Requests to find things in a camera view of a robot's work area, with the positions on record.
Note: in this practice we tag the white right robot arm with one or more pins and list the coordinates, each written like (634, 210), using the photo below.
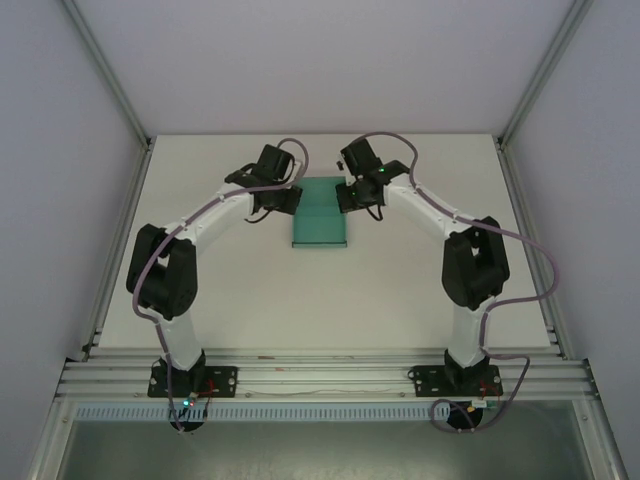
(475, 270)

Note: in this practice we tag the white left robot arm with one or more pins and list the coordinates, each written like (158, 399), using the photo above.
(165, 280)

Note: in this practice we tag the aluminium side rail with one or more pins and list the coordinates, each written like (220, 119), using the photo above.
(117, 240)
(537, 250)

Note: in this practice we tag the aluminium frame post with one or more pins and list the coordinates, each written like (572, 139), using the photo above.
(107, 75)
(545, 70)

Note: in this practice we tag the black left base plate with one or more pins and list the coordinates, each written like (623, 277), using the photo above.
(222, 380)

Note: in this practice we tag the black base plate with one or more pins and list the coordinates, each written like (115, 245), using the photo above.
(425, 380)
(222, 380)

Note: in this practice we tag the aluminium rail bed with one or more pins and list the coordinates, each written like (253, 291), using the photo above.
(325, 380)

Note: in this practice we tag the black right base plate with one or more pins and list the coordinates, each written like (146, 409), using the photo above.
(425, 380)

